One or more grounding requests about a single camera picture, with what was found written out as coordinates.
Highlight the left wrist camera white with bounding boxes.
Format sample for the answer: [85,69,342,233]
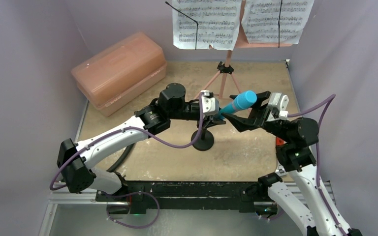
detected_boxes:
[200,90,220,116]

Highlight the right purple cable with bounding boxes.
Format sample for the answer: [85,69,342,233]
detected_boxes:
[257,94,343,236]

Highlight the black rubber hose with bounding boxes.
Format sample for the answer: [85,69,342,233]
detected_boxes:
[106,143,137,173]

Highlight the black microphone desk stand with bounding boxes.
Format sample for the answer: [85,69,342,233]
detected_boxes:
[192,128,214,151]

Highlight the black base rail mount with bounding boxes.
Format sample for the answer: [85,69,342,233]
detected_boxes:
[95,181,279,215]

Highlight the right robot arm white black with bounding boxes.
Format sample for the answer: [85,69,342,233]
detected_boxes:
[219,91,361,236]

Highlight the sheet music page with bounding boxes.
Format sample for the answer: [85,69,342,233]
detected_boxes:
[171,0,242,51]
[241,0,314,45]

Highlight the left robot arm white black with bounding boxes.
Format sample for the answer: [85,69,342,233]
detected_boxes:
[56,83,220,201]

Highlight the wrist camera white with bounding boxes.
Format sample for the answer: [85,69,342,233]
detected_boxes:
[200,90,220,116]
[267,92,289,120]

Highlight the translucent orange plastic box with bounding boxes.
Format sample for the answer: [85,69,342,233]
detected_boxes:
[71,32,167,117]

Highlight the red handled tool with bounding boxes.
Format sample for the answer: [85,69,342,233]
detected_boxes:
[276,137,285,146]

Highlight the pink music stand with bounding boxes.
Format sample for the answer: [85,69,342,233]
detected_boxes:
[164,0,294,108]

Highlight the blue toy microphone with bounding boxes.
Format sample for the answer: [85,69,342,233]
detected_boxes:
[217,100,253,119]

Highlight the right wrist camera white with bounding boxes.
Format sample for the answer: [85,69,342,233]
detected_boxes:
[267,92,289,120]

